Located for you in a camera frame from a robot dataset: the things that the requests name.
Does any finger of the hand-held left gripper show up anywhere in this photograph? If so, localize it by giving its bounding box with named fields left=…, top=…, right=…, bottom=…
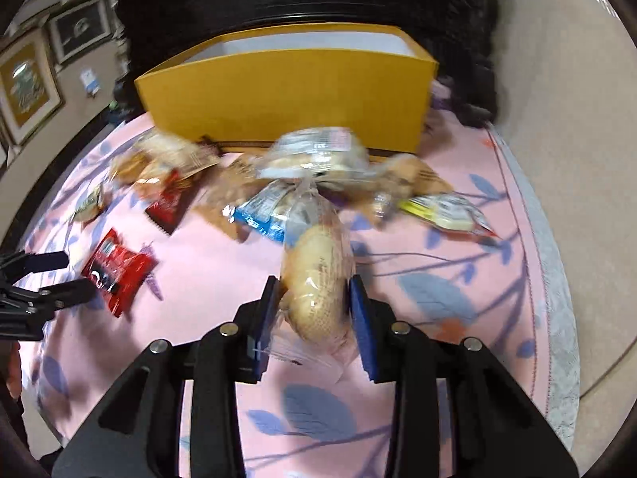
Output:
left=0, top=251, right=69, bottom=280
left=40, top=279, right=95, bottom=312

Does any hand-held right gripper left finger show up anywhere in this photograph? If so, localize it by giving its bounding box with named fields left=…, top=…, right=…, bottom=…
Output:
left=52, top=275, right=282, bottom=478

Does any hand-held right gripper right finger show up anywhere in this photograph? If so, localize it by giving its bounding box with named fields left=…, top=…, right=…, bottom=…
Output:
left=351, top=276, right=580, bottom=478

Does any clear bread bun packet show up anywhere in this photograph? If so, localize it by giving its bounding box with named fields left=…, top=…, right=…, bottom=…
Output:
left=271, top=179, right=359, bottom=384

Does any dark red bar packet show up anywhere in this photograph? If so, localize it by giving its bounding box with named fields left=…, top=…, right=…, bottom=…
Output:
left=144, top=169, right=197, bottom=235

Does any brown tea snack packet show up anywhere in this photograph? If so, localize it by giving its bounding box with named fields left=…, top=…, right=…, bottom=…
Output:
left=191, top=157, right=260, bottom=242

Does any yellow cardboard box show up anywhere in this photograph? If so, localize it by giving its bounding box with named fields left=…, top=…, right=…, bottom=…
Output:
left=133, top=22, right=440, bottom=156

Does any red snack packet white label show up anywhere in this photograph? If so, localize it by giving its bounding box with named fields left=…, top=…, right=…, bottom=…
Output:
left=80, top=227, right=159, bottom=318

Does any small yellow green packet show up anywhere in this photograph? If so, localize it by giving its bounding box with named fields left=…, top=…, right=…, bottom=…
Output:
left=72, top=182, right=113, bottom=225

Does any pink floral tablecloth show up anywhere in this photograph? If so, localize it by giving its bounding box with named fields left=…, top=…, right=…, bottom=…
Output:
left=15, top=80, right=553, bottom=478

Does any blue clear candy packet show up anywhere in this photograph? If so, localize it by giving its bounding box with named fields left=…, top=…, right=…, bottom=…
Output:
left=224, top=179, right=299, bottom=245

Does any small crispy snack packet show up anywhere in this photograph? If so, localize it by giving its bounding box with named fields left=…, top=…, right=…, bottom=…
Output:
left=109, top=152, right=150, bottom=185

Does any small yellow white snack packet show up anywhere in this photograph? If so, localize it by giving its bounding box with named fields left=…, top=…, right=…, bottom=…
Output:
left=398, top=194, right=498, bottom=247

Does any brown pastry packet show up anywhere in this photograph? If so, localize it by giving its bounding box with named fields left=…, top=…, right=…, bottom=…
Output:
left=371, top=154, right=453, bottom=225

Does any brown crispy bar packet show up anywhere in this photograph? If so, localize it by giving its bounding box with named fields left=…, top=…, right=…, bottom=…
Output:
left=134, top=132, right=220, bottom=180

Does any gold framed picture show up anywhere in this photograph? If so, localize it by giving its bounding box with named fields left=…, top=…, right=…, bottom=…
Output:
left=0, top=30, right=65, bottom=145

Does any clear packet of white candies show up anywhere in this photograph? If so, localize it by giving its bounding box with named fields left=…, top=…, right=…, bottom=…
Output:
left=256, top=127, right=371, bottom=182

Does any white lace table cover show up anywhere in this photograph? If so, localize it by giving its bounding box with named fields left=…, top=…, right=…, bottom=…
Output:
left=485, top=124, right=583, bottom=439

